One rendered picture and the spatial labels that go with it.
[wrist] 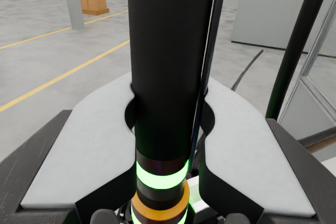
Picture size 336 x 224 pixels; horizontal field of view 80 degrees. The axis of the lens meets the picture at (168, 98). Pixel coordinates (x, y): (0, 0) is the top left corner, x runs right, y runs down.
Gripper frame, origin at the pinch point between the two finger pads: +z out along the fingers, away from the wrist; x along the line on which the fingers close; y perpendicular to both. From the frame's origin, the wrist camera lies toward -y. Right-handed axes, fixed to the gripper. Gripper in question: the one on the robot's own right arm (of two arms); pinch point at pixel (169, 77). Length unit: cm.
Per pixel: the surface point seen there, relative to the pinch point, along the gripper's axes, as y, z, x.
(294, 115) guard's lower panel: 74, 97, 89
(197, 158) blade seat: 24.0, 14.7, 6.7
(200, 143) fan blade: 21.5, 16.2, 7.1
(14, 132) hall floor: 151, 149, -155
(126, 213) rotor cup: 29.4, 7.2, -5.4
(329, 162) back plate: 27.4, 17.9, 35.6
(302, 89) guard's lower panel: 57, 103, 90
